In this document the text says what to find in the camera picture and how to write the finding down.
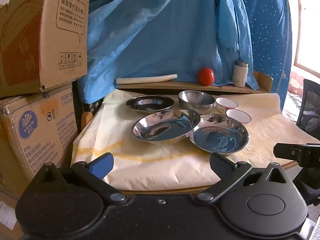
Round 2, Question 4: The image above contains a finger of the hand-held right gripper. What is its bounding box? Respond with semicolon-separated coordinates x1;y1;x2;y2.
273;142;304;160

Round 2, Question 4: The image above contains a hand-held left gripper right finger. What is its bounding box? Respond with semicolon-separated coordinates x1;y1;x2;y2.
195;152;290;204

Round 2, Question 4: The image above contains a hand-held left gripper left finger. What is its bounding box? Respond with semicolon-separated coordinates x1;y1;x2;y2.
34;152;128;204

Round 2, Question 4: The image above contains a stainless steel plate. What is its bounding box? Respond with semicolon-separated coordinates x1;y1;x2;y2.
126;95;175;112
131;108;201;143
189;114;250;154

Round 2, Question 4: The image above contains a white bowl with red rim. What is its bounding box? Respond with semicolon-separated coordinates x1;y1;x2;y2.
215;97;238;115
226;109;251;124

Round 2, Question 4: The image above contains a stainless steel bowl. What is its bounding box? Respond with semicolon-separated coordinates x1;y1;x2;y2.
178;90;215;113

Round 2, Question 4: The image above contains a white patterned bedding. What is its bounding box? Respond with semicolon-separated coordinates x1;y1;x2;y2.
283;92;304;125

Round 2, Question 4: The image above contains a black mesh office chair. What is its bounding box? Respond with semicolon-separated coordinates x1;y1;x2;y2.
295;79;320;205

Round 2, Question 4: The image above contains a wooden table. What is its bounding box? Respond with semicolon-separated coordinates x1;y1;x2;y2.
112;161;299;196

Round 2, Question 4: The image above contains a cardboard box with blue logo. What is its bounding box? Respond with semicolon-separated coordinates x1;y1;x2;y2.
0;83;78;198

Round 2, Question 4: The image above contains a white thermos bottle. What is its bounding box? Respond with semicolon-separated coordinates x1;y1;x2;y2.
232;60;248;88

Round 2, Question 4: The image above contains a red tomato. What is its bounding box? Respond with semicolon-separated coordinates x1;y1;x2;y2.
197;67;215;86

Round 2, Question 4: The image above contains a wooden shelf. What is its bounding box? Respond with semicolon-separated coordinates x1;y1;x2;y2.
116;71;274;95

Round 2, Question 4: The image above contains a blue white-dotted fabric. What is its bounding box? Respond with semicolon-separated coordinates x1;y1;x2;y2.
235;0;293;110

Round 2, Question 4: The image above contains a window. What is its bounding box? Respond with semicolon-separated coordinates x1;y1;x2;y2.
290;0;320;78

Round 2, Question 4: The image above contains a brown printed cardboard box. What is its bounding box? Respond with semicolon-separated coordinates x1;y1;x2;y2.
0;0;90;99

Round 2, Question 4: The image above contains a light blue garment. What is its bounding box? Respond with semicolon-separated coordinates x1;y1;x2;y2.
76;0;260;104

